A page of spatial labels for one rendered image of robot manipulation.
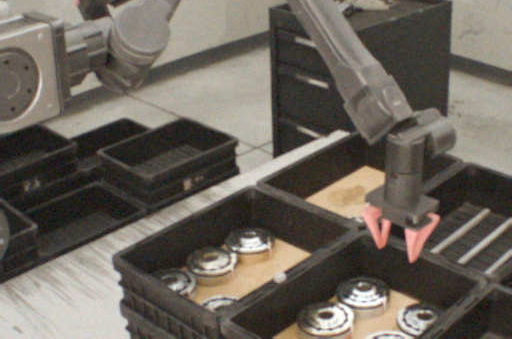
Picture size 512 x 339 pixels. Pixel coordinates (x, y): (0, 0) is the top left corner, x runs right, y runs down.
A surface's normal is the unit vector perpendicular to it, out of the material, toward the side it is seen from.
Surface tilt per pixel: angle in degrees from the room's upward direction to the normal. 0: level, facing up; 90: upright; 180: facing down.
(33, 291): 0
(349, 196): 0
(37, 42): 90
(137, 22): 43
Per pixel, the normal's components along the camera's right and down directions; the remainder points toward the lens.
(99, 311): -0.02, -0.89
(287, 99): -0.70, 0.34
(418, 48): 0.71, 0.31
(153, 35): 0.47, -0.44
